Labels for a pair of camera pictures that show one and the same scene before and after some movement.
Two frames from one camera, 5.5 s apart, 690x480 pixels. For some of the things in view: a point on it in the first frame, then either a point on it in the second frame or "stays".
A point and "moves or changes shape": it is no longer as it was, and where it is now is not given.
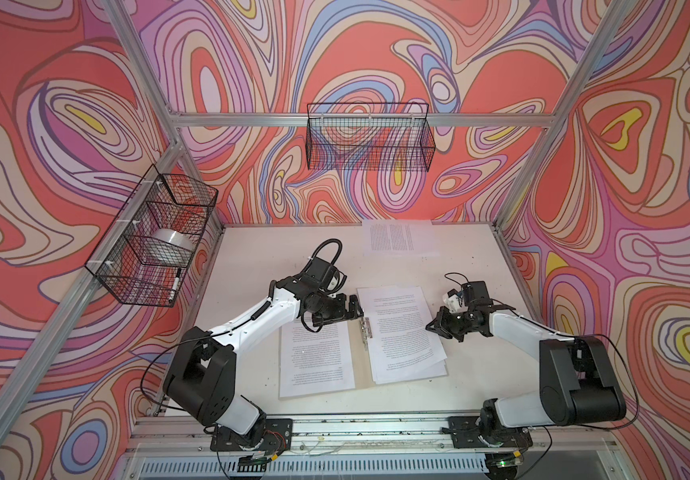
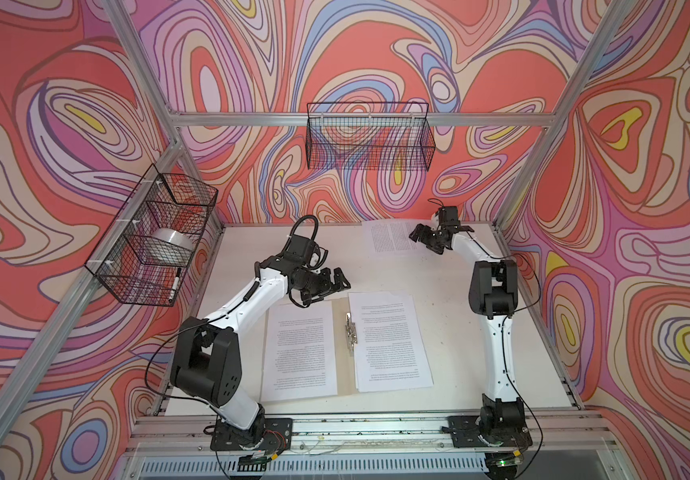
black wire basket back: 373,136 stays
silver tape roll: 165,246 stays
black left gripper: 339,315 -> 327,287
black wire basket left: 145,253 stays
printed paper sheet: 315,362 moves or changes shape
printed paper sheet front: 405,334 moves or changes shape
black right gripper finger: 439,325 -> 420,233
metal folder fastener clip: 367,333 -> 351,333
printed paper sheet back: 399,238 stays
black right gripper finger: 458,335 -> 438,247
